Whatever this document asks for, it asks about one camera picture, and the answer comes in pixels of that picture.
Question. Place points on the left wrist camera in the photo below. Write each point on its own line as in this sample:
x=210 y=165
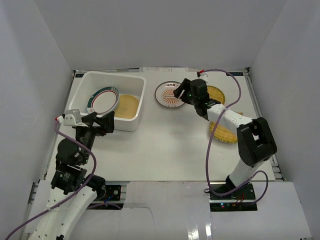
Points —
x=70 y=118

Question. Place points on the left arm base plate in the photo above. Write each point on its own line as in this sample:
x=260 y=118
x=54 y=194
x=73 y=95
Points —
x=113 y=197

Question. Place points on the sunburst pattern plate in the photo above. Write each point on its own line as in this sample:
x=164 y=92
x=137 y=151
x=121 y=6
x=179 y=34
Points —
x=164 y=95

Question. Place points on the green rimmed white plate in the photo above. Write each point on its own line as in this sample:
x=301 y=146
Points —
x=103 y=101

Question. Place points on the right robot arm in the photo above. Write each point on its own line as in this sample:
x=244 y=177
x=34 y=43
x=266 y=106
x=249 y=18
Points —
x=255 y=141

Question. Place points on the round woven bamboo plate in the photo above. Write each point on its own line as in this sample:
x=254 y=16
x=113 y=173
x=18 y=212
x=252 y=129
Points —
x=216 y=94

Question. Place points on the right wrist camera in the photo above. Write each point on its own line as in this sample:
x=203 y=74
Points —
x=203 y=76

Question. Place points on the white plastic bin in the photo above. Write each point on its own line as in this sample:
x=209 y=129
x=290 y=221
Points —
x=92 y=81

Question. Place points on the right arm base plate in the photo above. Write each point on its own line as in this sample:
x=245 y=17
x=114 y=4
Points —
x=243 y=200

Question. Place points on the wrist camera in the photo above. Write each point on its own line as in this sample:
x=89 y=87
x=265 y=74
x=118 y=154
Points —
x=70 y=118
x=203 y=76

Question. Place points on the rectangular woven bamboo plate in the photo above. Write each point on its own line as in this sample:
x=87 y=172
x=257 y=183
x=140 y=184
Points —
x=222 y=133

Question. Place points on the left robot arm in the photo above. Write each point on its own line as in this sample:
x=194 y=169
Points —
x=74 y=184

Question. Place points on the white paper sheets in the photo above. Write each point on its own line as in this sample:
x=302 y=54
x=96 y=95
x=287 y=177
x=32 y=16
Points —
x=164 y=69

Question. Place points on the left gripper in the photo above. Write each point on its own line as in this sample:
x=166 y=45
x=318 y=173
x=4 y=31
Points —
x=93 y=125

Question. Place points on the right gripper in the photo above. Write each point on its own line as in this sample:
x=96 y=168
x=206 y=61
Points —
x=185 y=86

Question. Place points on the plain yellow plate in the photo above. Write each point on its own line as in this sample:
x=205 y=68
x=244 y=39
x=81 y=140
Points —
x=127 y=107

